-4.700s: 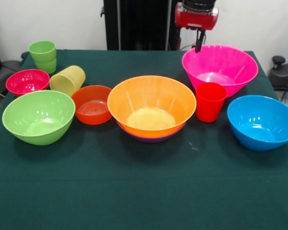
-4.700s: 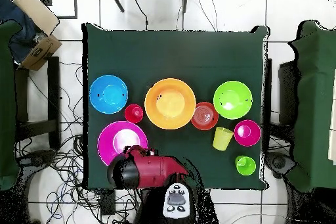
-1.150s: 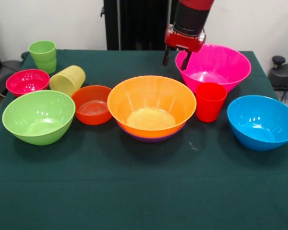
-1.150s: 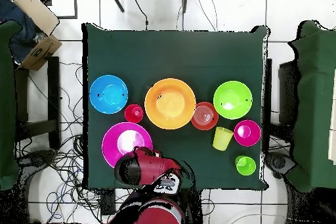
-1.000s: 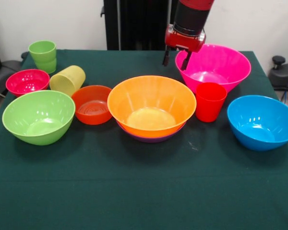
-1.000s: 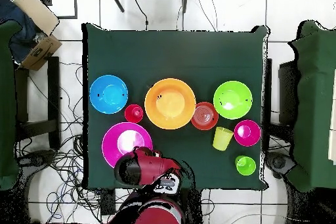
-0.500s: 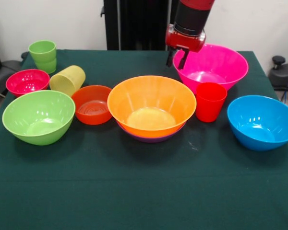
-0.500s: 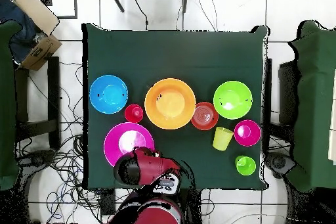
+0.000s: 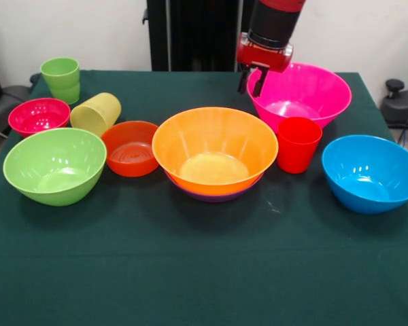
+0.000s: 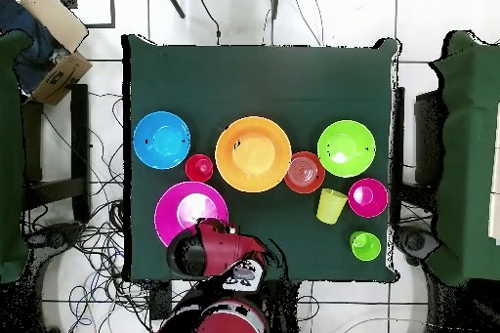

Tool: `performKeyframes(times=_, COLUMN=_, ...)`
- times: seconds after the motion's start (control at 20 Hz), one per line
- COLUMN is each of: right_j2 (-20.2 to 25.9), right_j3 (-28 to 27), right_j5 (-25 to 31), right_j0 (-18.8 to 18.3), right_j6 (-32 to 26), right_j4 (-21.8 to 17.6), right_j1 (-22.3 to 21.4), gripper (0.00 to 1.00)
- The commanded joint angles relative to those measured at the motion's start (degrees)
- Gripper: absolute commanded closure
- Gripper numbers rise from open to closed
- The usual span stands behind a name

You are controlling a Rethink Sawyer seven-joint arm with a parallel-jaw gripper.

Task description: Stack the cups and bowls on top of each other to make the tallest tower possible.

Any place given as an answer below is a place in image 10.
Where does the small orange-red bowl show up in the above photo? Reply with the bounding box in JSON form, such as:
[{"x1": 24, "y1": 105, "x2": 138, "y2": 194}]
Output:
[{"x1": 283, "y1": 150, "x2": 326, "y2": 195}]

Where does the black power strip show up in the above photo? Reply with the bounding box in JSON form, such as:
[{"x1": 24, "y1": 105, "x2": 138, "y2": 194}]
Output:
[{"x1": 149, "y1": 281, "x2": 174, "y2": 321}]

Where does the large pink bowl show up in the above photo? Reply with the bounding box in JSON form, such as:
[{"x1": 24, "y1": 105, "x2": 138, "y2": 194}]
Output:
[{"x1": 153, "y1": 181, "x2": 230, "y2": 248}]

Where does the green cloth covered table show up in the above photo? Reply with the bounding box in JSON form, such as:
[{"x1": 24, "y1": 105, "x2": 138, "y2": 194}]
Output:
[
  {"x1": 428, "y1": 29, "x2": 500, "y2": 286},
  {"x1": 0, "y1": 29, "x2": 34, "y2": 284}
]

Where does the blue bowl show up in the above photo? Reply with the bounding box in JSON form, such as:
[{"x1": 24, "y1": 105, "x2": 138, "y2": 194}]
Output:
[{"x1": 132, "y1": 110, "x2": 192, "y2": 171}]

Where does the brown cardboard box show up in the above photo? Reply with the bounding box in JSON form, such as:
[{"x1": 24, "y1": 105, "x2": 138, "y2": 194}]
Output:
[{"x1": 30, "y1": 51, "x2": 94, "y2": 106}]

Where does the black stool frame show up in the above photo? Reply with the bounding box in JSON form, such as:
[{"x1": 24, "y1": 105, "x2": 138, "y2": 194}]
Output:
[{"x1": 21, "y1": 83, "x2": 92, "y2": 225}]

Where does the tangle of floor cables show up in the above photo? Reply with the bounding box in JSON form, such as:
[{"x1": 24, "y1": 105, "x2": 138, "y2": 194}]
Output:
[{"x1": 38, "y1": 92, "x2": 196, "y2": 333}]

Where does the beige box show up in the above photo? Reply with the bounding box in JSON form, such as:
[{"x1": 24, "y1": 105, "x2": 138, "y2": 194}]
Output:
[{"x1": 18, "y1": 0, "x2": 90, "y2": 54}]

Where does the grey pedestal foot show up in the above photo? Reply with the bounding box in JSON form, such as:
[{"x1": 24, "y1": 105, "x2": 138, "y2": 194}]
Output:
[
  {"x1": 26, "y1": 222, "x2": 84, "y2": 250},
  {"x1": 394, "y1": 225, "x2": 442, "y2": 268}
]

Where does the light green bowl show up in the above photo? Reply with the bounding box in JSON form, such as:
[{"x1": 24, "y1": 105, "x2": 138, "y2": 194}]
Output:
[{"x1": 316, "y1": 119, "x2": 377, "y2": 179}]

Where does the dark green tablecloth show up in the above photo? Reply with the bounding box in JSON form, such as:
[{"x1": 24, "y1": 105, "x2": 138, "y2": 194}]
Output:
[{"x1": 121, "y1": 33, "x2": 402, "y2": 284}]

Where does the black cable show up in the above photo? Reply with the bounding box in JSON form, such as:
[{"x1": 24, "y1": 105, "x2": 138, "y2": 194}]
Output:
[{"x1": 197, "y1": 0, "x2": 223, "y2": 46}]

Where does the large orange bowl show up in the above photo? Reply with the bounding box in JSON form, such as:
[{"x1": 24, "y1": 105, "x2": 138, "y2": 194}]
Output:
[{"x1": 214, "y1": 115, "x2": 293, "y2": 194}]

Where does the small crimson bowl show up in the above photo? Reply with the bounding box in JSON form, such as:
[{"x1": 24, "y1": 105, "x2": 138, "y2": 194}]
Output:
[{"x1": 348, "y1": 177, "x2": 390, "y2": 220}]

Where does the dark blue cloth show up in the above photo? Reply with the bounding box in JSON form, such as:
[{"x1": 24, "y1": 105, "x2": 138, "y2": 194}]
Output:
[{"x1": 0, "y1": 0, "x2": 60, "y2": 94}]

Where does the green cup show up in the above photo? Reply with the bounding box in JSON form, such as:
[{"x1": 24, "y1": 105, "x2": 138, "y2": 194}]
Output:
[{"x1": 348, "y1": 229, "x2": 383, "y2": 263}]

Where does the red cup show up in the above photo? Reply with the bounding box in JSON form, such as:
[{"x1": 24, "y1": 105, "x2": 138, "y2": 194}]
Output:
[{"x1": 185, "y1": 153, "x2": 215, "y2": 184}]

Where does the yellow cup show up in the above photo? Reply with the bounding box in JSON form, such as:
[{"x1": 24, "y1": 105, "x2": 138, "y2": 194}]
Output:
[{"x1": 315, "y1": 187, "x2": 350, "y2": 226}]

